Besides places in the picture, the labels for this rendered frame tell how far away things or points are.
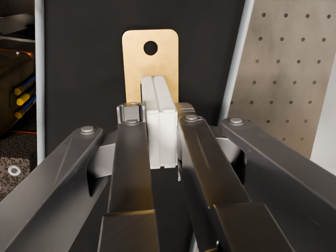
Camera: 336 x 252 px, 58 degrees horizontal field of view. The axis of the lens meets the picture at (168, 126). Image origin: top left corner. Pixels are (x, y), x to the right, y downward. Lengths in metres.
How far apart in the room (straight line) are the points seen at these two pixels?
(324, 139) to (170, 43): 1.65
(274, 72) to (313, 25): 0.13
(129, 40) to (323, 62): 0.65
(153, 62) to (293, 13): 0.57
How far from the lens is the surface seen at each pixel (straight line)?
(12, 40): 0.55
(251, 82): 0.75
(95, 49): 0.22
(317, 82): 0.82
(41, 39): 0.22
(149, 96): 0.16
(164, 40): 0.21
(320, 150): 1.85
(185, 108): 0.16
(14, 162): 0.34
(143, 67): 0.22
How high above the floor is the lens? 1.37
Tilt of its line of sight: 66 degrees down
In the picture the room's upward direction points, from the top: 165 degrees clockwise
